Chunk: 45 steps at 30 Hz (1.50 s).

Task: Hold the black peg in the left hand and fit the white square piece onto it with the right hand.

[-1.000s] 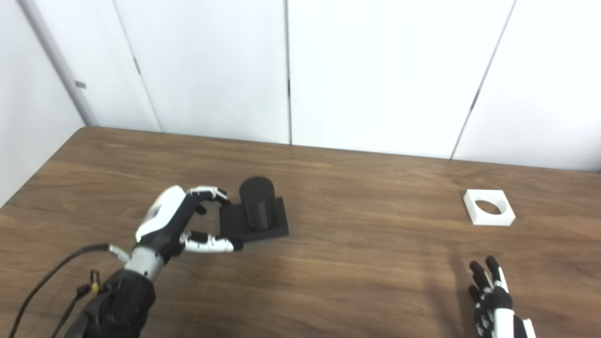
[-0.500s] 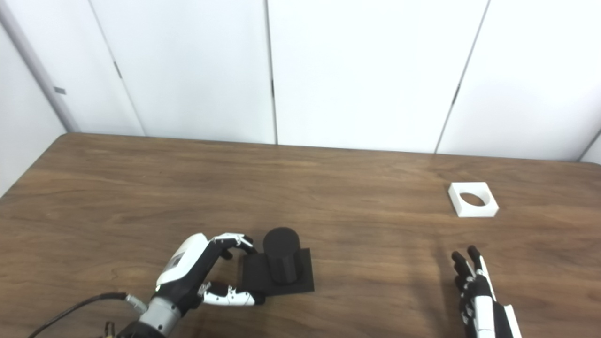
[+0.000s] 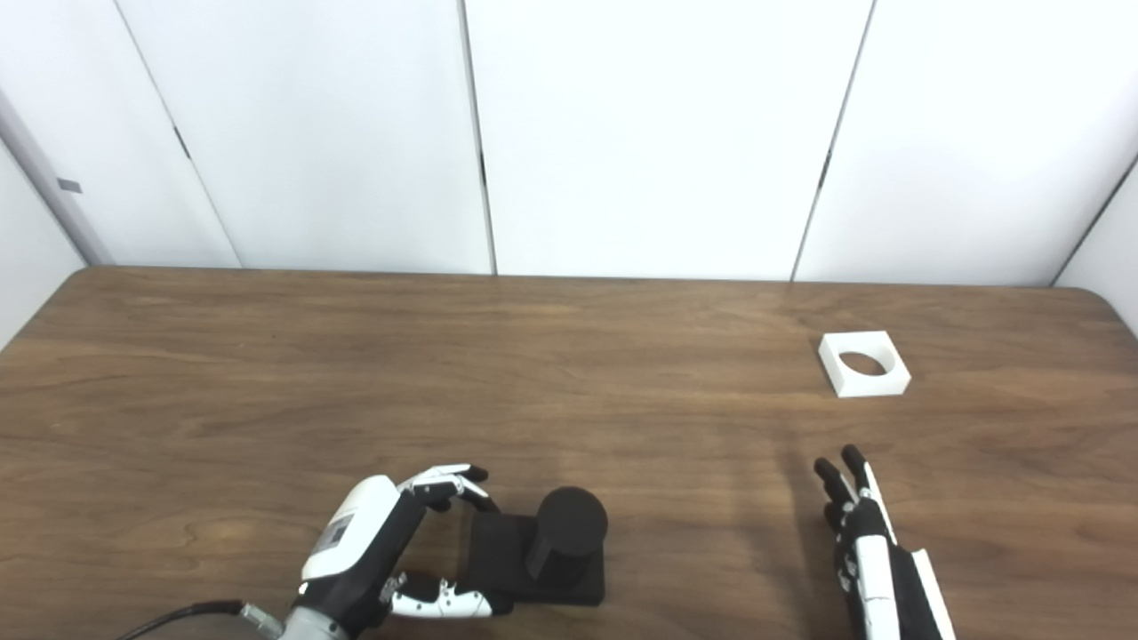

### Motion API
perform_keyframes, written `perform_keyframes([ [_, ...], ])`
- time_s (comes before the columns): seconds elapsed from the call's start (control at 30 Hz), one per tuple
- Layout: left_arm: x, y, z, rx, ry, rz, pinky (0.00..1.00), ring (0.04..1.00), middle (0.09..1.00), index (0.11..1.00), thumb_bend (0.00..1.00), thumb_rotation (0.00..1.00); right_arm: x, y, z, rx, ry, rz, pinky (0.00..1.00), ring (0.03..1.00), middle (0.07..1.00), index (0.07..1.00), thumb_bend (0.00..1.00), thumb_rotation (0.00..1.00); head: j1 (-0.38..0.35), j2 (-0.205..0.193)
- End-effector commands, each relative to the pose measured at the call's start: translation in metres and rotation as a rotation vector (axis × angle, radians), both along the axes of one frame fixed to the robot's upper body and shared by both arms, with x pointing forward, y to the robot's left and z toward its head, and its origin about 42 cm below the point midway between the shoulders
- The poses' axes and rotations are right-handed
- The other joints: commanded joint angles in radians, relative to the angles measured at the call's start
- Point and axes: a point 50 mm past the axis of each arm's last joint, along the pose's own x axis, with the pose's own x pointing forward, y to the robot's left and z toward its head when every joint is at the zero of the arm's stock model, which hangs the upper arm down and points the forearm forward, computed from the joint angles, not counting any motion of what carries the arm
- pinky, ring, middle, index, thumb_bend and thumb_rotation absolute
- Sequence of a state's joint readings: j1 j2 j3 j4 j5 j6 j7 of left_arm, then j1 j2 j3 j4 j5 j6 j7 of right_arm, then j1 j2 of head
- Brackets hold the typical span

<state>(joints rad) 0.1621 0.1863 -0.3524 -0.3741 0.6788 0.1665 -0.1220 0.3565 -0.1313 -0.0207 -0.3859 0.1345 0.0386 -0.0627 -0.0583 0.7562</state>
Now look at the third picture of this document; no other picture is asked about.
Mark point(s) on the grey wall corner post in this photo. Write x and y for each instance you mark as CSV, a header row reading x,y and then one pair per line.
x,y
44,178

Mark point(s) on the small grey wall label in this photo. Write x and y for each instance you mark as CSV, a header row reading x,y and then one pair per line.
x,y
69,186

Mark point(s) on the black peg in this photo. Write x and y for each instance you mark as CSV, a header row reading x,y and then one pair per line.
x,y
564,533

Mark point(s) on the white square piece with hole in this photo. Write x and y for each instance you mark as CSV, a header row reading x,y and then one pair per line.
x,y
876,385

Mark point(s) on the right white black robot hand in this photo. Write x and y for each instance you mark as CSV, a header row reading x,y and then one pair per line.
x,y
876,578

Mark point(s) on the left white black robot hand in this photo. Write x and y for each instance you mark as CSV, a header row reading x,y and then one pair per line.
x,y
356,533

